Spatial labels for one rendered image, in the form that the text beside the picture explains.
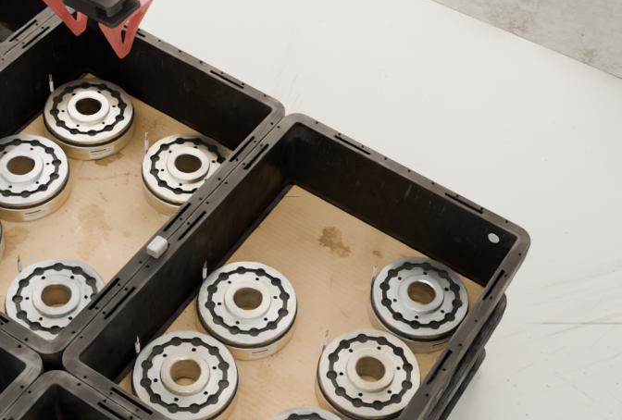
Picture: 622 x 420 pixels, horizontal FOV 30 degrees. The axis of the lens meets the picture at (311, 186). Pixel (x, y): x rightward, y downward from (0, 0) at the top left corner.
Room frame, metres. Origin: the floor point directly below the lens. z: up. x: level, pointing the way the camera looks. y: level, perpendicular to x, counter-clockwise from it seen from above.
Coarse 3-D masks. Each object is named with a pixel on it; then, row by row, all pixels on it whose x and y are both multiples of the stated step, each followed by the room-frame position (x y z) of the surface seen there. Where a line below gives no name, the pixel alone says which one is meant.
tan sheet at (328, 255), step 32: (288, 192) 0.86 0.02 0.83; (288, 224) 0.81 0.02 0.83; (320, 224) 0.82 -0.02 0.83; (352, 224) 0.82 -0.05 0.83; (256, 256) 0.76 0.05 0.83; (288, 256) 0.77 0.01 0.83; (320, 256) 0.77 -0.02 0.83; (352, 256) 0.78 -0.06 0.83; (384, 256) 0.79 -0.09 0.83; (416, 256) 0.79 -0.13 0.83; (320, 288) 0.73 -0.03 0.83; (352, 288) 0.74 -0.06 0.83; (480, 288) 0.76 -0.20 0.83; (192, 320) 0.67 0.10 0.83; (320, 320) 0.69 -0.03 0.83; (352, 320) 0.70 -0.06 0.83; (288, 352) 0.64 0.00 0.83; (320, 352) 0.65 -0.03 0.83; (128, 384) 0.58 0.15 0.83; (256, 384) 0.60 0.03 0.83; (288, 384) 0.61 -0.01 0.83; (256, 416) 0.57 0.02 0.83
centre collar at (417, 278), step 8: (408, 280) 0.73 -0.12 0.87; (416, 280) 0.73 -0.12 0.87; (424, 280) 0.73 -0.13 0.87; (432, 280) 0.73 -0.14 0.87; (400, 288) 0.72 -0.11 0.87; (408, 288) 0.72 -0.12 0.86; (432, 288) 0.73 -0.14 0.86; (440, 288) 0.73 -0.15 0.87; (400, 296) 0.71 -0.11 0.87; (408, 296) 0.71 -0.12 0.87; (440, 296) 0.72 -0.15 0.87; (408, 304) 0.70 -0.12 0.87; (416, 304) 0.70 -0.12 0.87; (424, 304) 0.70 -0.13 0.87; (432, 304) 0.70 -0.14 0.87; (440, 304) 0.71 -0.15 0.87; (416, 312) 0.69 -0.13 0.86; (424, 312) 0.69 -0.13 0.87; (432, 312) 0.70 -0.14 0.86
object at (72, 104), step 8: (80, 96) 0.93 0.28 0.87; (88, 96) 0.93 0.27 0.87; (96, 96) 0.93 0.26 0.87; (104, 96) 0.93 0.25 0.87; (72, 104) 0.91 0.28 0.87; (104, 104) 0.92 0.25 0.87; (72, 112) 0.90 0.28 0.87; (104, 112) 0.91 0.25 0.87; (80, 120) 0.89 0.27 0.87; (88, 120) 0.89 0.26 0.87; (96, 120) 0.89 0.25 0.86
